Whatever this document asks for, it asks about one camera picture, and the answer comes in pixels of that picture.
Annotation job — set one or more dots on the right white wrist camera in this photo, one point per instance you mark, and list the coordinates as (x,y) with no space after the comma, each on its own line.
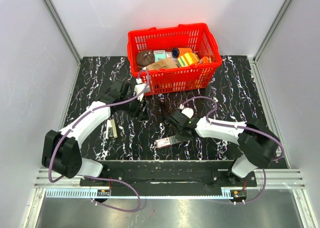
(187,111)

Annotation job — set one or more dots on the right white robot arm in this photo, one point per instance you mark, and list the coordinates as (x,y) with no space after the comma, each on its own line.
(260,146)

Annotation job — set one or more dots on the yellow green sponge pack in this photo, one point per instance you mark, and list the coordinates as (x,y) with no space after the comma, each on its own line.
(188,59)

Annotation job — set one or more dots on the orange bottle blue cap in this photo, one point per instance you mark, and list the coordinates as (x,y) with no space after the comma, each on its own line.
(177,52)

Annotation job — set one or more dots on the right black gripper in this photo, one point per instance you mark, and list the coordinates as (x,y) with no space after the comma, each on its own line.
(179,137)

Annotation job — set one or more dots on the staple box red white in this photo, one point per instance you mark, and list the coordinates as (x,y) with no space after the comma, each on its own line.
(164,142)

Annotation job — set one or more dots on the red plastic shopping basket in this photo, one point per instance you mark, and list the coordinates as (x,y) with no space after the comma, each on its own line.
(195,36)

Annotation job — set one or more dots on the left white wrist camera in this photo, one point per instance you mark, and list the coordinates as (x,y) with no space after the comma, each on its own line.
(141,88)

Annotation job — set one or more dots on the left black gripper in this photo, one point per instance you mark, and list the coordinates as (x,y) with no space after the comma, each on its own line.
(141,114)

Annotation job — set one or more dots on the beige stapler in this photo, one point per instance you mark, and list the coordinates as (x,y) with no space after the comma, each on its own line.
(111,130)

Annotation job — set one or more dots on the brown round muffin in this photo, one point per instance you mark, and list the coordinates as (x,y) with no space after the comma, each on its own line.
(145,58)

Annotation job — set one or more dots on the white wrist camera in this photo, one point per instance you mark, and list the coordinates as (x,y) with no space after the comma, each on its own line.
(187,111)
(141,88)

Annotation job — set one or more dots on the orange snack packet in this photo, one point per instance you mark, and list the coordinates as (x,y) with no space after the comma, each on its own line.
(205,60)

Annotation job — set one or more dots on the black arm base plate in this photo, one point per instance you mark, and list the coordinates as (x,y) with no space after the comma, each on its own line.
(172,178)

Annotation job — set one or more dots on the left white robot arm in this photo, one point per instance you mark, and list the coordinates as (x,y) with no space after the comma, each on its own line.
(62,149)

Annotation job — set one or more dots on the brown cardboard box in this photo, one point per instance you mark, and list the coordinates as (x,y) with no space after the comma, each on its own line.
(166,63)

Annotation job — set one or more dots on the teal small carton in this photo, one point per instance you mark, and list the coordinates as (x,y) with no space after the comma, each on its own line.
(159,55)

